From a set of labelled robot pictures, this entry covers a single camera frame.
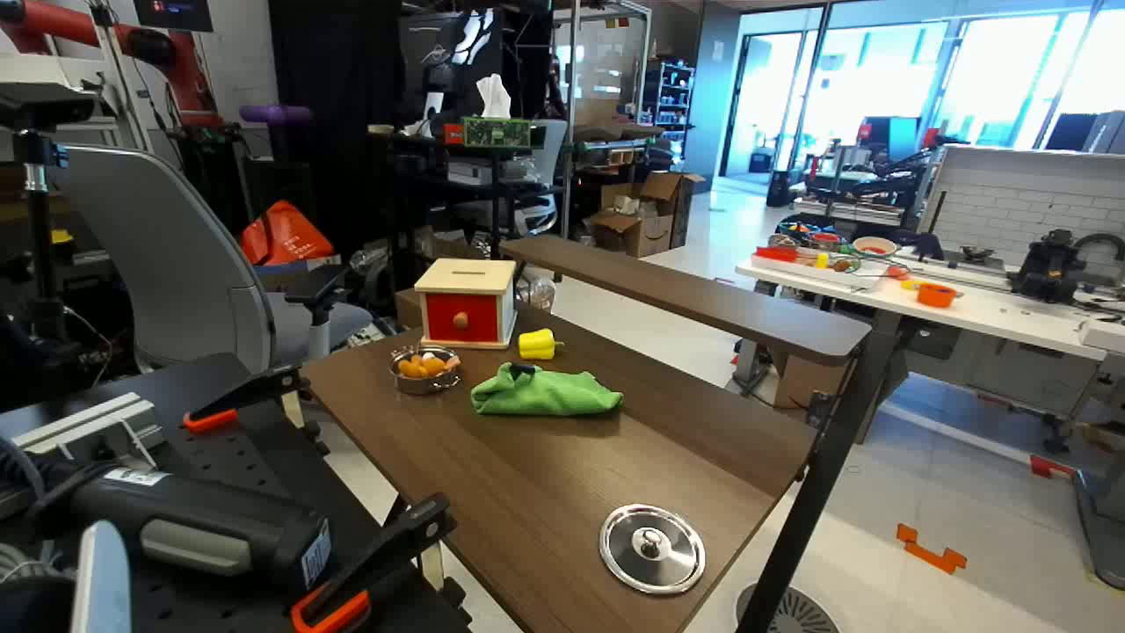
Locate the orange plush toy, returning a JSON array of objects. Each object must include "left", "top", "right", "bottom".
[{"left": 396, "top": 351, "right": 455, "bottom": 382}]

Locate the small silver pot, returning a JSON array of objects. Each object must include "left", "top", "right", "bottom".
[{"left": 391, "top": 346, "right": 463, "bottom": 396}]

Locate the silver pot lid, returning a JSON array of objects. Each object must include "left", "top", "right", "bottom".
[{"left": 598, "top": 498, "right": 709, "bottom": 597}]

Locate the yellow plastic cup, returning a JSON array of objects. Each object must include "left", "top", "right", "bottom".
[{"left": 516, "top": 328, "right": 563, "bottom": 361}]

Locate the green cloth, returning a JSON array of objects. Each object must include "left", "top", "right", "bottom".
[{"left": 466, "top": 360, "right": 625, "bottom": 423}]

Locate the wooden box red front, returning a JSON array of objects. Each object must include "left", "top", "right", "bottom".
[{"left": 411, "top": 258, "right": 519, "bottom": 351}]

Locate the cardboard box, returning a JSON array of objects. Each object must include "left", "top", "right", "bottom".
[{"left": 584, "top": 170, "right": 697, "bottom": 259}]

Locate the wooden desk shelf plank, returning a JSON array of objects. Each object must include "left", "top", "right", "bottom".
[{"left": 502, "top": 232, "right": 875, "bottom": 365}]

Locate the green circuit board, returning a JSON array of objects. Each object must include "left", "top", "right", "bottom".
[{"left": 461, "top": 114, "right": 534, "bottom": 152}]

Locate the orange bag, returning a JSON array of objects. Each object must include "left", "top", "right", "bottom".
[{"left": 235, "top": 198, "right": 342, "bottom": 270}]

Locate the black table leg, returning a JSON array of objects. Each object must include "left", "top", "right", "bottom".
[{"left": 734, "top": 312, "right": 905, "bottom": 633}]

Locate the large black orange clamp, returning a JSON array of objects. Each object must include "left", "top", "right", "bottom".
[{"left": 288, "top": 489, "right": 461, "bottom": 633}]

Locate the small black orange clamp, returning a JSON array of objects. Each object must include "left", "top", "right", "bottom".
[{"left": 180, "top": 361, "right": 307, "bottom": 441}]

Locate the purple object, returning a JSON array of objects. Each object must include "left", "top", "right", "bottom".
[{"left": 235, "top": 101, "right": 315, "bottom": 130}]

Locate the orange bowl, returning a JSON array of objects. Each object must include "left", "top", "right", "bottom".
[{"left": 915, "top": 281, "right": 962, "bottom": 312}]

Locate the black perforated base board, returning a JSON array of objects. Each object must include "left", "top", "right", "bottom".
[{"left": 0, "top": 347, "right": 472, "bottom": 633}]

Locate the round floor drain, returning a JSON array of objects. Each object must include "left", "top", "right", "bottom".
[{"left": 734, "top": 579, "right": 843, "bottom": 633}]

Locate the grey office chair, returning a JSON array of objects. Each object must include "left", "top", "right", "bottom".
[{"left": 50, "top": 142, "right": 379, "bottom": 376}]

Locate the white work table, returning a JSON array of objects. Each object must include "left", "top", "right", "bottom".
[{"left": 734, "top": 243, "right": 1125, "bottom": 365}]

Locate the black device grey grip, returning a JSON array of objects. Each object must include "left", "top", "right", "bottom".
[{"left": 65, "top": 462, "right": 336, "bottom": 593}]

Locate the white pegboard panel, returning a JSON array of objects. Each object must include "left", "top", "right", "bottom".
[{"left": 911, "top": 142, "right": 1125, "bottom": 276}]

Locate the black machine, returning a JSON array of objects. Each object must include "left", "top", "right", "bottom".
[{"left": 1009, "top": 226, "right": 1095, "bottom": 305}]

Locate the white flat strip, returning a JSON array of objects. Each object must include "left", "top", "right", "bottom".
[{"left": 9, "top": 392, "right": 159, "bottom": 456}]

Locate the white pale blue panel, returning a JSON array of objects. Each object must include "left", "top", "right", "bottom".
[{"left": 65, "top": 516, "right": 136, "bottom": 633}]

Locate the camera on black stand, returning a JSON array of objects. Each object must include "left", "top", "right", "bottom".
[{"left": 0, "top": 53, "right": 98, "bottom": 392}]

